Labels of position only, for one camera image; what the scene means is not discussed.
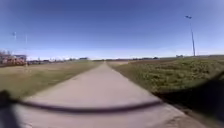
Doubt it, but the tall street lamp pole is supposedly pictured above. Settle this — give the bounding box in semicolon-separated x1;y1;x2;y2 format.
185;15;197;57

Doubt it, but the thin pole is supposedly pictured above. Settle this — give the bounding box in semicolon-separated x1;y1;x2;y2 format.
12;31;18;56

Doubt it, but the pale concrete path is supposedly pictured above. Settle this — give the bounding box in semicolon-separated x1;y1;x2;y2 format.
0;61;208;128

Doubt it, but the low building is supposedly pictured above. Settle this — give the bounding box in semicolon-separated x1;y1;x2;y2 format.
0;54;28;67

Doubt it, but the green grass field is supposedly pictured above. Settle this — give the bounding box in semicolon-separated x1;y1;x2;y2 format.
107;55;224;128

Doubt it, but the dry grass field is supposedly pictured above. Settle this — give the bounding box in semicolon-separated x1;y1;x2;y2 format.
0;60;103;100

